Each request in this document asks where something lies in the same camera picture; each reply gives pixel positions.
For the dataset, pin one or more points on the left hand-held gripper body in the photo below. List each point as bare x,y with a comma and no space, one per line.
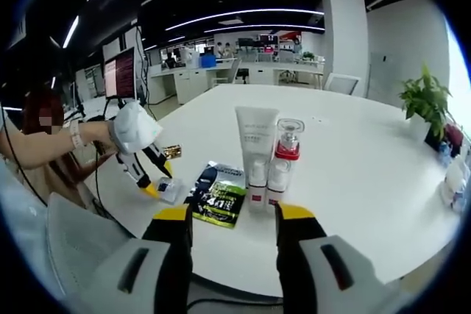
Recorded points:
136,126

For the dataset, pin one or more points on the green potted plant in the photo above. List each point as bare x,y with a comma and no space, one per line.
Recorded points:
427,97

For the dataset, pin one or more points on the large computer monitor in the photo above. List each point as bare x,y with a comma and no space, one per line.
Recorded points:
119,75

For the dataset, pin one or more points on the white skincare tube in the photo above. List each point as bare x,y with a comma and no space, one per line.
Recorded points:
257,126

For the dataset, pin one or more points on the white bottle red collar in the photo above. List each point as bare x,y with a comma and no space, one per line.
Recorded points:
289,150

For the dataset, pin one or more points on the blue storage bin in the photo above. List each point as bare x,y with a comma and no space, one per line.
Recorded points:
208,62

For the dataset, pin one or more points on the person's light top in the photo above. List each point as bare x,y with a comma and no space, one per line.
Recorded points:
14,196

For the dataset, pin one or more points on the white mesh office chair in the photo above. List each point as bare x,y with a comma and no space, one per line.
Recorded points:
84,233

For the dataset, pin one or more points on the person's left hand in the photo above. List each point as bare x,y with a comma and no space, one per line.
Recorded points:
95,132

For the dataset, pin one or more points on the person's head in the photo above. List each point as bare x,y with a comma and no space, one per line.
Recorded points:
40,102

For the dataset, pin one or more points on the white conference chair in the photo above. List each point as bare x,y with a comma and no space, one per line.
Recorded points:
342,84

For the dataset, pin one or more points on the blue wrapped object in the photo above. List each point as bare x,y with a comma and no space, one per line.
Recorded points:
445,155

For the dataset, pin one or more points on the white office desk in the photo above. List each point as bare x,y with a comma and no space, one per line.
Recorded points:
187,84
283,73

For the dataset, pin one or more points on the small background plant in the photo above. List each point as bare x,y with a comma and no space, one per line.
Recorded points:
308,56

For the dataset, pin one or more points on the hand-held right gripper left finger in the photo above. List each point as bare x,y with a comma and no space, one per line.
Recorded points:
158,277

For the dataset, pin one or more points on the white wristwatch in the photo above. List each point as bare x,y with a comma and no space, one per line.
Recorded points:
76,134

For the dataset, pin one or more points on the dark red pouch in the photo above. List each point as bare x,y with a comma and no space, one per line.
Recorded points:
453,135

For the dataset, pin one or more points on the clear sachet dark square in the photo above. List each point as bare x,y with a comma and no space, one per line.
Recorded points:
171,190

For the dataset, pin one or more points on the pink lit screen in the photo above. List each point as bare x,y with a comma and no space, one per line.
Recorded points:
268,43

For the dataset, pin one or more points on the gold foil sachet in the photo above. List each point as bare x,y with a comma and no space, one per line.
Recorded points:
173,151

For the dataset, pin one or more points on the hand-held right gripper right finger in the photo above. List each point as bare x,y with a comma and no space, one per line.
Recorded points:
305,281

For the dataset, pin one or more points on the green black skincare sachet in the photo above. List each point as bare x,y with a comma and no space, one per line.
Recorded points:
217,196

